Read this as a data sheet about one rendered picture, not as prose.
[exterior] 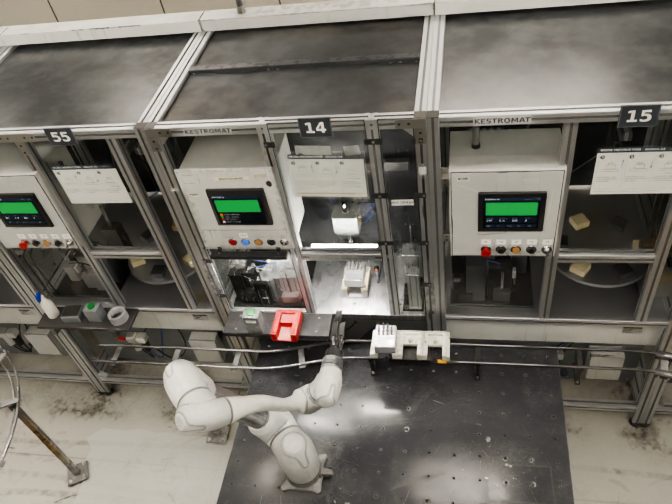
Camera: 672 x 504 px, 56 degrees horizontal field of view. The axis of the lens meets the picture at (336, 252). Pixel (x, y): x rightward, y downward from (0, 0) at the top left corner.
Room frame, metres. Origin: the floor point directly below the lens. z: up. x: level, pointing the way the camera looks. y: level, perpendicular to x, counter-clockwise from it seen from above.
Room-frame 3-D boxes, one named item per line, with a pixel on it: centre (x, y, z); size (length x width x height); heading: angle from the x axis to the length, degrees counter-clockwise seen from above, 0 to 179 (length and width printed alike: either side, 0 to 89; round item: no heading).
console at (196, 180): (2.19, 0.35, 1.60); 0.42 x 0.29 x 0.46; 73
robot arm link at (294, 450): (1.33, 0.34, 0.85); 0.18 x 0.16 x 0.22; 26
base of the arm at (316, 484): (1.32, 0.32, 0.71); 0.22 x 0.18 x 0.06; 73
